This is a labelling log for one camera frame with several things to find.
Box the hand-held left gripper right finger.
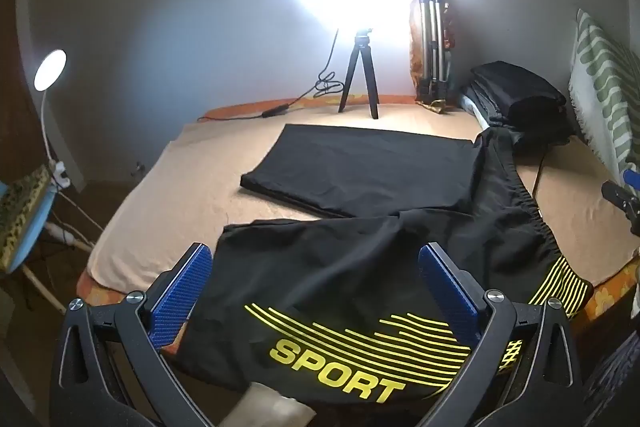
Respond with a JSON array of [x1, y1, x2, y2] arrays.
[[417, 241, 585, 427]]

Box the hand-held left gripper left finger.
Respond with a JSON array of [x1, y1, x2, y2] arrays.
[[50, 243, 216, 427]]

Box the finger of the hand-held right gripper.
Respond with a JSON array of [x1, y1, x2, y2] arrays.
[[601, 166, 640, 238]]

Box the black pants with yellow print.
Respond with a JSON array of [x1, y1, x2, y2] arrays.
[[172, 125, 596, 413]]

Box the green and white patterned cloth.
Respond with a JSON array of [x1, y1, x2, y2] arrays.
[[567, 9, 640, 168]]

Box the beige blanket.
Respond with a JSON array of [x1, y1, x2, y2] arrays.
[[87, 107, 640, 293]]

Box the white power strip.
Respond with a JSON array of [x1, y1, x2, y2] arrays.
[[47, 222, 93, 250]]

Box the stack of dark clothes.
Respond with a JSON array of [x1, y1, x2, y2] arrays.
[[460, 62, 576, 152]]

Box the blue chair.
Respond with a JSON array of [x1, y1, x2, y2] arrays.
[[0, 177, 66, 313]]

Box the yellow patterned cushion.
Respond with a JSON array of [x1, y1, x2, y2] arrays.
[[0, 164, 53, 273]]

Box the orange patterned bag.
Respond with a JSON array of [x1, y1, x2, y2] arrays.
[[409, 0, 457, 114]]

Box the folded silver tripod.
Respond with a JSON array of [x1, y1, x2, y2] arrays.
[[416, 0, 451, 102]]

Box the white desk lamp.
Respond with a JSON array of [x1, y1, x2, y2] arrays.
[[34, 49, 68, 188]]

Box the small black tripod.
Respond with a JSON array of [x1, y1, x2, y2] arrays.
[[338, 28, 380, 120]]

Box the black cable with inline switch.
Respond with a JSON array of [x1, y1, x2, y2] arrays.
[[197, 29, 346, 122]]

